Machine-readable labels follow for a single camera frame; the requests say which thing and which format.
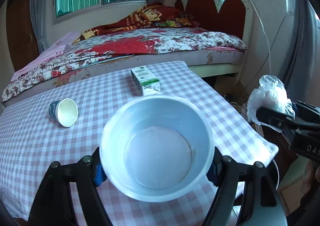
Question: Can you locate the blue white paper cup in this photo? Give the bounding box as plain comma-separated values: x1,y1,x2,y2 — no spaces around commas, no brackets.
48,98,79,127

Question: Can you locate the grey curtain right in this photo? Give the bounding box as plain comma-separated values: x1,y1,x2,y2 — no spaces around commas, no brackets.
279,0,317,102

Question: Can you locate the lilac checkered tablecloth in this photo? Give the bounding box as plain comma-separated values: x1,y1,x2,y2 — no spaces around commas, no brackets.
1,62,279,225

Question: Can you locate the clear plastic bag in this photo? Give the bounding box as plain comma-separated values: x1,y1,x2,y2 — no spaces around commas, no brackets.
247,75,295,132

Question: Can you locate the grey curtain left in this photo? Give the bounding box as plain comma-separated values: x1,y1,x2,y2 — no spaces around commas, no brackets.
29,0,48,54

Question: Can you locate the pink sheet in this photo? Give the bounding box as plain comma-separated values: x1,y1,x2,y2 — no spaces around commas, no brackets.
11,32,80,82

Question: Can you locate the bed with floral sheet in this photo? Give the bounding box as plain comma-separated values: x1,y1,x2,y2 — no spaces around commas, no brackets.
1,27,247,102

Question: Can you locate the green white carton box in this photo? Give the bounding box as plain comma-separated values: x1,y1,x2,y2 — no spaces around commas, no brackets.
130,66,161,96

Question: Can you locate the red white headboard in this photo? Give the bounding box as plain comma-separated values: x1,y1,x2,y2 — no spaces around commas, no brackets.
173,0,254,77

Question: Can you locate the person's right hand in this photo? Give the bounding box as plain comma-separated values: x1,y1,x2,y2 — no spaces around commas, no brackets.
300,160,320,197

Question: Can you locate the white hanging cable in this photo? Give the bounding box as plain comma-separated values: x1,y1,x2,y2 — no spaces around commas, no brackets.
240,0,273,77

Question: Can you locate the brown wooden door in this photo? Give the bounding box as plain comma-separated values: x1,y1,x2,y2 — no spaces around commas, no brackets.
6,0,39,71

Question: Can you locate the red patterned blanket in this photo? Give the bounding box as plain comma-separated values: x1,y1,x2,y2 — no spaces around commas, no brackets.
73,2,199,44

